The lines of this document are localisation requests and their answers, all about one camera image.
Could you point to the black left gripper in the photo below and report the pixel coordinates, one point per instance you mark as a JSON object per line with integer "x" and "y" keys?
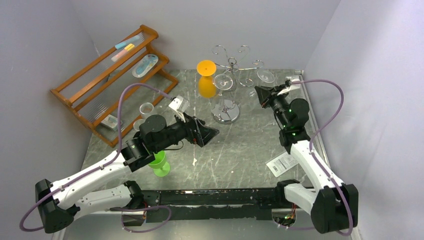
{"x": 204, "y": 135}

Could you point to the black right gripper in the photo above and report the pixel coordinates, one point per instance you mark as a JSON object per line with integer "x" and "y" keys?
{"x": 269, "y": 97}

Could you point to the clear wine glass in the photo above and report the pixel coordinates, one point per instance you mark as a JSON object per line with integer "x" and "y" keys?
{"x": 262, "y": 77}
{"x": 223, "y": 83}

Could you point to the orange plastic wine glass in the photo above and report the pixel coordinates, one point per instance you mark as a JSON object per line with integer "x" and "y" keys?
{"x": 206, "y": 69}

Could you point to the green plastic wine glass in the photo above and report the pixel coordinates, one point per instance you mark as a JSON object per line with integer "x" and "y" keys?
{"x": 160, "y": 165}

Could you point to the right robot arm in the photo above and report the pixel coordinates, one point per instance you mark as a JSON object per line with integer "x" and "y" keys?
{"x": 331, "y": 204}

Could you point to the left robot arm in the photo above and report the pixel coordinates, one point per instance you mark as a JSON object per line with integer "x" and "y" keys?
{"x": 60, "y": 200}

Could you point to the chrome wine glass rack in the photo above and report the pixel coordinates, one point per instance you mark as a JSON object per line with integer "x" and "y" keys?
{"x": 224, "y": 108}

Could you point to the wooden shelf rack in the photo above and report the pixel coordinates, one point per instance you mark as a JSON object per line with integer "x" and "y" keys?
{"x": 106, "y": 78}

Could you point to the small clear glass cup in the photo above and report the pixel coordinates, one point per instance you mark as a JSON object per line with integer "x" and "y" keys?
{"x": 146, "y": 110}

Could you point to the white paper label card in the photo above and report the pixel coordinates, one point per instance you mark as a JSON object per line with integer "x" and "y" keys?
{"x": 281, "y": 164}

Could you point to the blue toothbrush package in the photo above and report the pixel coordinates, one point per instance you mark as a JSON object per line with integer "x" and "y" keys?
{"x": 145, "y": 65}

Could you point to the small teal white box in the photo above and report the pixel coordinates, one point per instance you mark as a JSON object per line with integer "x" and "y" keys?
{"x": 110, "y": 122}

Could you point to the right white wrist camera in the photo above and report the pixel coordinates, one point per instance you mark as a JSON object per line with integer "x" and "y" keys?
{"x": 292, "y": 83}

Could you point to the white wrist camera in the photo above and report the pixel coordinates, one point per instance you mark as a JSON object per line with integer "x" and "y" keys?
{"x": 179, "y": 105}
{"x": 292, "y": 83}

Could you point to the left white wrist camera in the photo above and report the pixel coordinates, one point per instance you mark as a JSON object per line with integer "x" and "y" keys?
{"x": 179, "y": 105}

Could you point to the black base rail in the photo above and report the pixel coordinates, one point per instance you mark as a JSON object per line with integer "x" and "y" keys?
{"x": 233, "y": 203}

